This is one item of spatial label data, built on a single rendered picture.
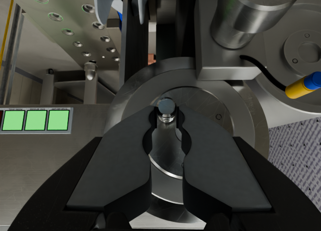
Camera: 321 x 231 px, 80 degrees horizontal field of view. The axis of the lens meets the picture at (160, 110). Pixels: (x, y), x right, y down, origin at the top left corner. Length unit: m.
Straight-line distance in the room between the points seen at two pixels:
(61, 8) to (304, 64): 0.36
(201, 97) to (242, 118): 0.04
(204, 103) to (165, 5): 0.43
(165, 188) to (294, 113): 0.14
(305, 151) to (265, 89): 0.16
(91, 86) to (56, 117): 2.44
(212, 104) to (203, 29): 0.06
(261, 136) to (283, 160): 0.20
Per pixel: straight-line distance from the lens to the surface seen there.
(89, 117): 0.55
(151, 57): 2.63
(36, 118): 0.60
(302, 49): 0.24
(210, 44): 0.16
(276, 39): 0.23
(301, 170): 0.35
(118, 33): 0.40
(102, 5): 0.22
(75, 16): 0.41
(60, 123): 0.57
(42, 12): 0.43
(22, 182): 0.62
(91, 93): 2.96
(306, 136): 0.34
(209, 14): 0.18
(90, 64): 0.57
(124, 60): 0.20
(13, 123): 0.64
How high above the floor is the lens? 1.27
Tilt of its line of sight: 12 degrees down
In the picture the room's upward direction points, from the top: 180 degrees clockwise
